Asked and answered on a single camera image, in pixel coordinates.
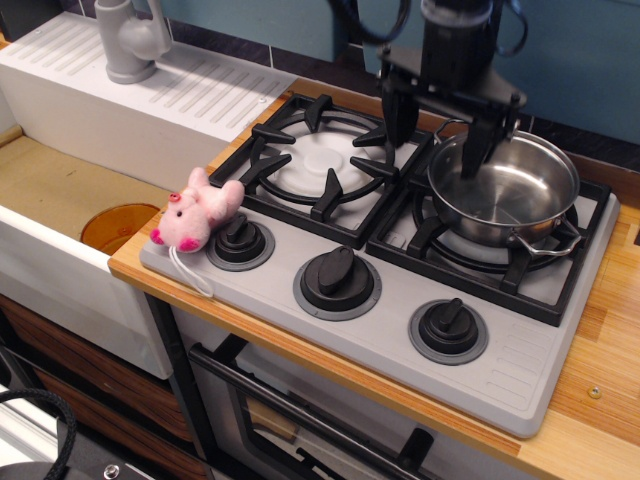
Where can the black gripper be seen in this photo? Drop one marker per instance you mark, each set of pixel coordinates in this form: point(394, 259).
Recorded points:
point(452, 73)

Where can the stainless steel pan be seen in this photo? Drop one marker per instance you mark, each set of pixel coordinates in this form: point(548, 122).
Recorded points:
point(519, 198)

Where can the grey toy stove top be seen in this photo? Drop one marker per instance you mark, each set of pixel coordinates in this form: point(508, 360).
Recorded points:
point(509, 385)

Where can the black middle stove knob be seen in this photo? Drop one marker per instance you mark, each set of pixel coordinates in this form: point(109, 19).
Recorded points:
point(337, 286)

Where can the black stove knob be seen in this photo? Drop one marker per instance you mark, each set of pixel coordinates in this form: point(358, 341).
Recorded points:
point(337, 286)
point(240, 245)
point(448, 332)

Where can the black right stove knob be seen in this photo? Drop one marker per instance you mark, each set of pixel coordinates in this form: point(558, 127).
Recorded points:
point(448, 332)

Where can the black left stove knob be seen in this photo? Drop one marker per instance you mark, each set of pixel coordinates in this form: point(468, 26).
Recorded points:
point(240, 245)

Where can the black left burner grate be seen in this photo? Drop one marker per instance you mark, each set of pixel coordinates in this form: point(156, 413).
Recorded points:
point(321, 168)

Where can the black burner grate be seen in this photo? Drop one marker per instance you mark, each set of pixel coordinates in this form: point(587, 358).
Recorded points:
point(321, 168)
point(412, 237)

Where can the black right burner grate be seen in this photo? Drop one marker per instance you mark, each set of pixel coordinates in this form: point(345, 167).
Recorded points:
point(412, 237)

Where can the pink stuffed pig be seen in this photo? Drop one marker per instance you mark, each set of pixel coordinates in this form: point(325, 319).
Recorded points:
point(190, 218)

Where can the grey toy faucet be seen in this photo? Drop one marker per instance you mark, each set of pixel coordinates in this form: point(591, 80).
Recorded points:
point(131, 45)

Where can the orange plastic plate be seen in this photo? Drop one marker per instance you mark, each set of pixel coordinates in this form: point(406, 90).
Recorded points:
point(110, 229)

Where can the white oven door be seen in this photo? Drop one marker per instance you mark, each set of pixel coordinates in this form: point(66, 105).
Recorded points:
point(289, 423)

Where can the white toy sink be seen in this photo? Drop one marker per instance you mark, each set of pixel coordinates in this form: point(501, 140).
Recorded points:
point(75, 144)

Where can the wooden drawer front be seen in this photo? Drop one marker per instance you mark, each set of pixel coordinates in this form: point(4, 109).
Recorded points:
point(116, 404)

